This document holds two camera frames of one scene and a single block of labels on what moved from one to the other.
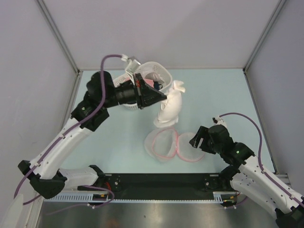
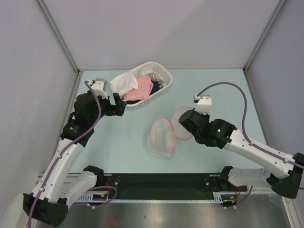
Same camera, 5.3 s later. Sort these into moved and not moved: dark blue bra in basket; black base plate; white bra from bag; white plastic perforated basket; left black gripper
Moved: white bra from bag; left black gripper
Not moved: white plastic perforated basket; black base plate; dark blue bra in basket
